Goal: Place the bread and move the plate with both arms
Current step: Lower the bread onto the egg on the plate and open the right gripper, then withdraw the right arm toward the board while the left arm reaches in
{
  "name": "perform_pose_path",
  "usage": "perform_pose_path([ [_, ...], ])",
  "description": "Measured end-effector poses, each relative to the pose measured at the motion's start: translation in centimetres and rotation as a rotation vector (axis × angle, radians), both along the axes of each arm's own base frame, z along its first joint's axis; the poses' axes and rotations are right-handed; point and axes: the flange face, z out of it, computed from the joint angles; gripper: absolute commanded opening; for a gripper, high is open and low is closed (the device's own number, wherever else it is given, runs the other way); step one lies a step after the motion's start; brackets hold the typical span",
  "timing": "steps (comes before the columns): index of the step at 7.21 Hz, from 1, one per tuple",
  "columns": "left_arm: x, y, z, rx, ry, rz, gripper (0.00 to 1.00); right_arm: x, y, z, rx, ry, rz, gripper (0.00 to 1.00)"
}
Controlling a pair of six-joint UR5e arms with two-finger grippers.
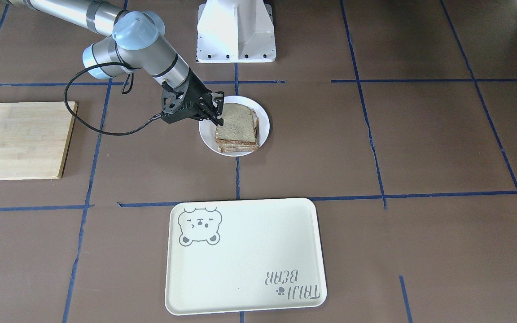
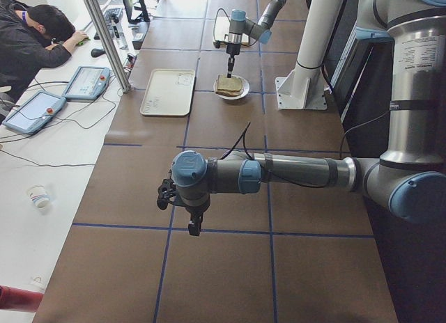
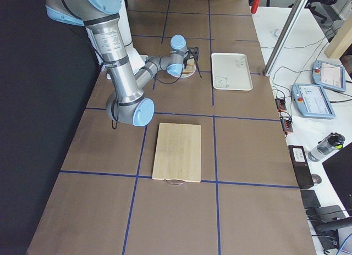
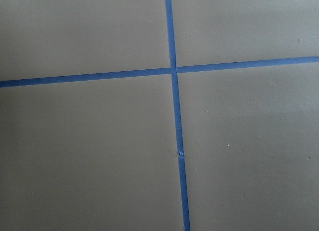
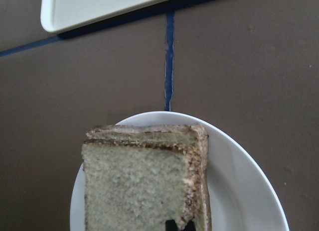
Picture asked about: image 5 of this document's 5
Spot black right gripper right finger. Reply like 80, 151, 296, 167
183, 221, 195, 231

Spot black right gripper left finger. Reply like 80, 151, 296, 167
165, 220, 177, 231

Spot bread slice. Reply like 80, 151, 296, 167
87, 123, 212, 231
81, 139, 202, 231

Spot white round plate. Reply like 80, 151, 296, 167
70, 111, 290, 231

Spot cream bear tray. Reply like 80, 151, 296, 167
40, 0, 240, 33

